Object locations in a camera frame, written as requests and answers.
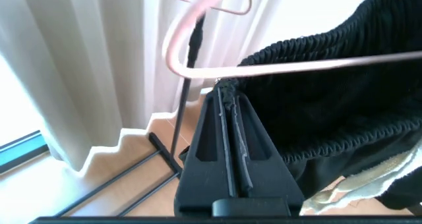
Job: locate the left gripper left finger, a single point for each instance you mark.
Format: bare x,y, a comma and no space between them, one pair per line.
201,181

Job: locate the window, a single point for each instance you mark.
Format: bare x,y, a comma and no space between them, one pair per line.
19,148

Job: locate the beige curtain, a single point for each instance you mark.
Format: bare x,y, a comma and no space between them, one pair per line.
82,52

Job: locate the black shorts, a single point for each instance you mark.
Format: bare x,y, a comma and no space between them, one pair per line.
329,102

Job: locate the black clothes rack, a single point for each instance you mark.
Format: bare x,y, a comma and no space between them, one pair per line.
179,118

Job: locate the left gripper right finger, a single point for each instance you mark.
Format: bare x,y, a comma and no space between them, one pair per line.
273,181

